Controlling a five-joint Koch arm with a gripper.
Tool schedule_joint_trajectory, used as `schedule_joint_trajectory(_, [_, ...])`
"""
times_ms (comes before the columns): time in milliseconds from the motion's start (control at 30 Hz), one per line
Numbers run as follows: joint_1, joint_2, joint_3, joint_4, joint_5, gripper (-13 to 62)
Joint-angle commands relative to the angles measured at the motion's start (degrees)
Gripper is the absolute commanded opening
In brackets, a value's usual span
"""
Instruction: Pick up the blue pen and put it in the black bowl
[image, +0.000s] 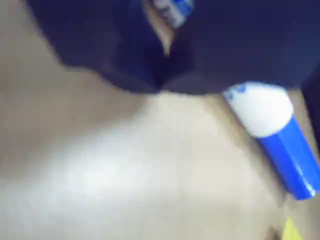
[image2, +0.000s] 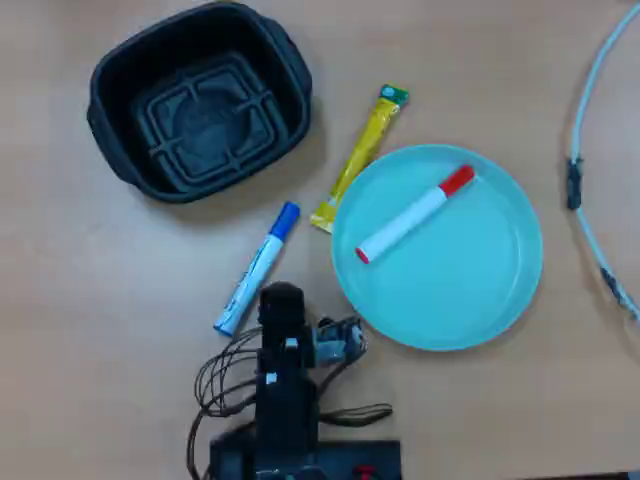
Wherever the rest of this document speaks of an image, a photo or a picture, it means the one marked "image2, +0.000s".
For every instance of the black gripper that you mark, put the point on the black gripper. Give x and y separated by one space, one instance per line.
282 315

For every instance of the blue cap whiteboard pen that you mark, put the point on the blue cap whiteboard pen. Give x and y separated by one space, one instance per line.
260 260

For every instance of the red cap whiteboard pen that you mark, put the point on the red cap whiteboard pen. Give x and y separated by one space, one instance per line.
410 220

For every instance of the black plastic bowl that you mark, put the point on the black plastic bowl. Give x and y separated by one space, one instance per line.
200 125

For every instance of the teal round plate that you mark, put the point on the teal round plate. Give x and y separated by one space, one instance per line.
450 290

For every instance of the red clamp knob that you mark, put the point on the red clamp knob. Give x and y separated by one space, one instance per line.
364 471

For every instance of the yellow stick sachet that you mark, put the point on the yellow stick sachet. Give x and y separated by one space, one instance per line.
370 135

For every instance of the dark tape wrap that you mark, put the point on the dark tape wrap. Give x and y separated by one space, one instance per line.
611 282

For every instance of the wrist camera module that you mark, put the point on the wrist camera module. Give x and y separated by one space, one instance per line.
340 342

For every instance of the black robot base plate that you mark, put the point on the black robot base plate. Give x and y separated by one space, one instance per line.
350 457

